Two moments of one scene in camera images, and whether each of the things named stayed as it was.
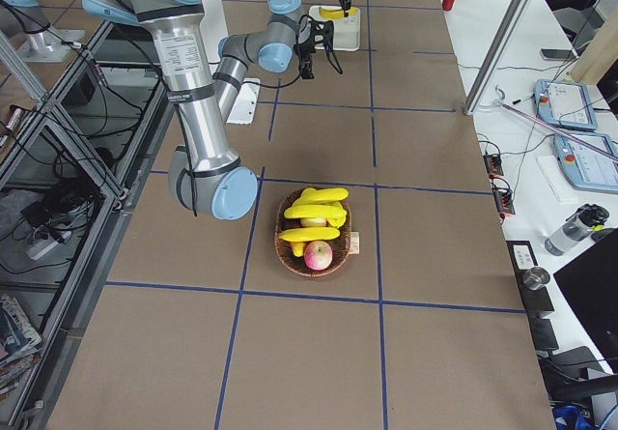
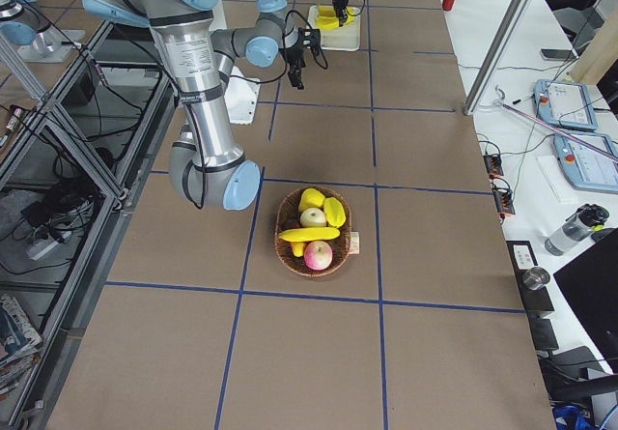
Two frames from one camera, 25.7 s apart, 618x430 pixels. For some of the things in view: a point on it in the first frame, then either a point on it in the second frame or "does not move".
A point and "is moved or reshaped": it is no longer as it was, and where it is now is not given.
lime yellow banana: [312, 195] to [331, 22]
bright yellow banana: [333, 211] is moved or reshaped
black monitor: [590, 282] does not move
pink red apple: [318, 255] does not move
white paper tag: [354, 243] does not move
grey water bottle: [587, 219] does not move
